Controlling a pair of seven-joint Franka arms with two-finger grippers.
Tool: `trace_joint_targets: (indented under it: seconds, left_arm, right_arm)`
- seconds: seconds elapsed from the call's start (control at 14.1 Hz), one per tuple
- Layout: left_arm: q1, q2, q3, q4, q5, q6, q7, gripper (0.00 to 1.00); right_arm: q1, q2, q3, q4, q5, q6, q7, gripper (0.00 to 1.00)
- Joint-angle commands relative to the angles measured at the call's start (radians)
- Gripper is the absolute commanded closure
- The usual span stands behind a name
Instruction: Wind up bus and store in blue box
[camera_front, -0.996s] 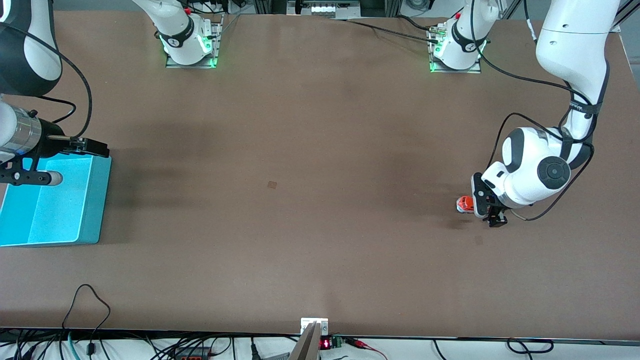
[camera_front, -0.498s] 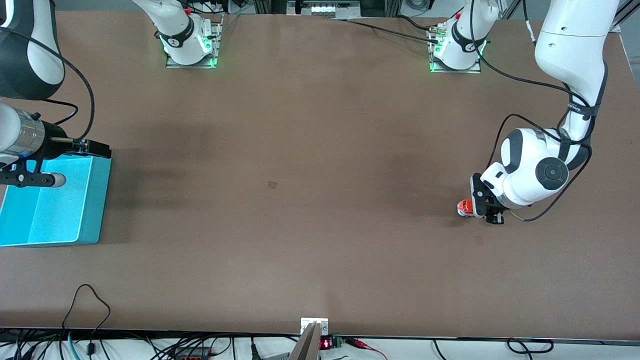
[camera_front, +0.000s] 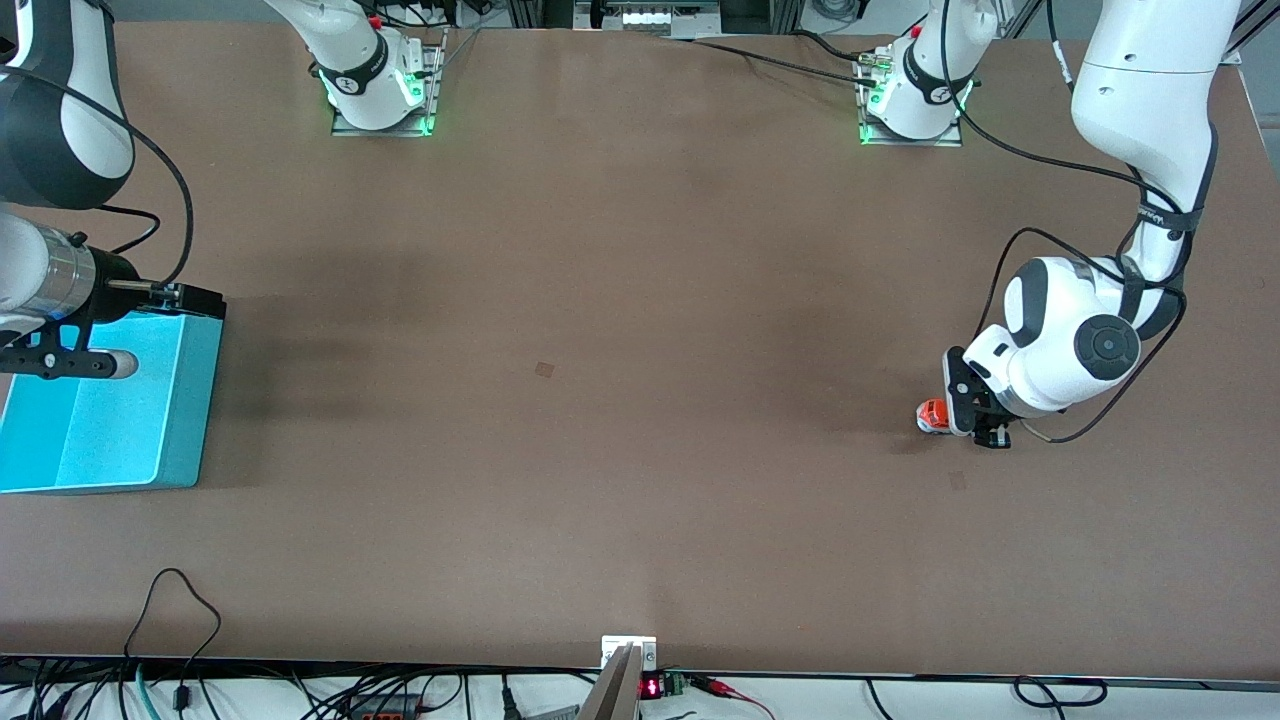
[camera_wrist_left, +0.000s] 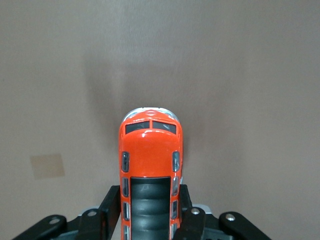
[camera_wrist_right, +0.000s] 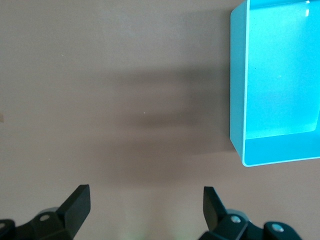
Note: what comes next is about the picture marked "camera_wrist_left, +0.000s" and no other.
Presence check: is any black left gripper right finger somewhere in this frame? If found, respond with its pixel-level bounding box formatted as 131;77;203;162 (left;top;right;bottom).
173;183;272;240

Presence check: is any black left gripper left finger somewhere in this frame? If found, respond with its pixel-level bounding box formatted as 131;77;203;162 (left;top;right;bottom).
12;184;122;240

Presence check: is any orange toy bus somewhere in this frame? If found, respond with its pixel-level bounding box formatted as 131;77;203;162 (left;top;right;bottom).
118;107;184;240

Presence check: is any brown tape square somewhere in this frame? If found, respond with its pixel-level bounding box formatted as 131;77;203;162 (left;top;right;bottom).
29;153;66;180

